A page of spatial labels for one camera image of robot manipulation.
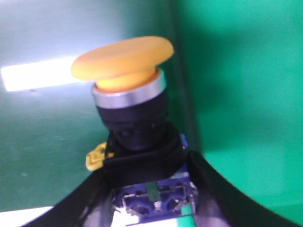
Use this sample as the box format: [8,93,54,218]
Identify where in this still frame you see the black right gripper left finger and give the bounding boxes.
[23,168,114,227]

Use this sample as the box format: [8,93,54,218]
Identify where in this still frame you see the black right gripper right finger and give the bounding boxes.
[187,151,297,227]

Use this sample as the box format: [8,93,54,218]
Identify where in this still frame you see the yellow mushroom push button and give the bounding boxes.
[71,36,197,222]

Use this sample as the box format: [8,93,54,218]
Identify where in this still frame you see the green conveyor belt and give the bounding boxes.
[0,0,204,211]

